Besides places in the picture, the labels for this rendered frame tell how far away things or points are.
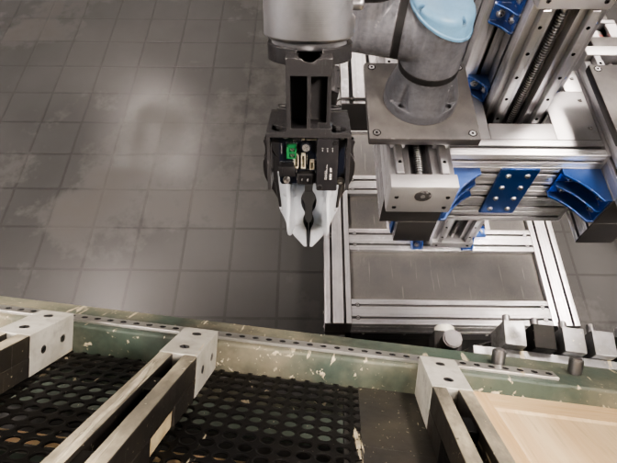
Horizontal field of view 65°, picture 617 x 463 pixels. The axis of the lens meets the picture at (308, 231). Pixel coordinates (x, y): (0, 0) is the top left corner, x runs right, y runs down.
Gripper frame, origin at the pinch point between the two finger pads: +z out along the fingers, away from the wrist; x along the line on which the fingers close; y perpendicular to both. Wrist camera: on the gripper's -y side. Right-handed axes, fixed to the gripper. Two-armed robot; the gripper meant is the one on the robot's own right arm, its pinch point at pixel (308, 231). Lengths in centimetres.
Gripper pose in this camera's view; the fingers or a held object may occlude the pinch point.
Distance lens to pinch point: 53.0
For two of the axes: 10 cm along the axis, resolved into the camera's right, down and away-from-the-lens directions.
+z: -0.1, 8.5, 5.2
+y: -0.1, 5.2, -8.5
